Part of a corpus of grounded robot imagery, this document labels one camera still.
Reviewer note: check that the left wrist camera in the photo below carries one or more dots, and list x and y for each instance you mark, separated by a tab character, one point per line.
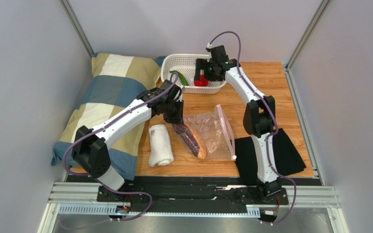
168	91

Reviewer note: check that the aluminium frame rail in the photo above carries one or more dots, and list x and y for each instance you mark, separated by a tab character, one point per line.
314	208

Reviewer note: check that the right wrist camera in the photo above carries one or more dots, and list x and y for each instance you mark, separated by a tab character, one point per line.
217	54

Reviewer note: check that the plaid blue beige pillow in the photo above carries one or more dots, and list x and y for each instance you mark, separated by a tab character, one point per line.
117	80

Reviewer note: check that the rolled white towel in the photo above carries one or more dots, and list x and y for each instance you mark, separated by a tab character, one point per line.
160	146

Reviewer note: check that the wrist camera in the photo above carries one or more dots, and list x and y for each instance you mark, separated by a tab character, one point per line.
168	91
217	54

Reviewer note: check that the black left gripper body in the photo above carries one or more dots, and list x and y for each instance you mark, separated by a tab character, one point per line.
171	108

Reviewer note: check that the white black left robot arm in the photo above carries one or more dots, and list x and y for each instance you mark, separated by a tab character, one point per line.
91	148

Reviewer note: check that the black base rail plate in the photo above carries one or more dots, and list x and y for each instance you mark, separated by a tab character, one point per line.
197	195

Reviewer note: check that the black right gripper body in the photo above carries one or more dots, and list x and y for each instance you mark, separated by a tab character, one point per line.
200	71

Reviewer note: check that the white perforated plastic basket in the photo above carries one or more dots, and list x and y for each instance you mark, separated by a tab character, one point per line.
185	65

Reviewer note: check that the clear zip top bag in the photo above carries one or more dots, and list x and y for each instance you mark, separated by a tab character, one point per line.
216	132

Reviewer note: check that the red fake tomato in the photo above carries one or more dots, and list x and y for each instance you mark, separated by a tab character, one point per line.
201	81

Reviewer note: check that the green fake chili pepper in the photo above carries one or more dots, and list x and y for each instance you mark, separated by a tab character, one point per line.
180	76

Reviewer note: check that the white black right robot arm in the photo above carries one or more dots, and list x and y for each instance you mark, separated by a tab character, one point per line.
259	119

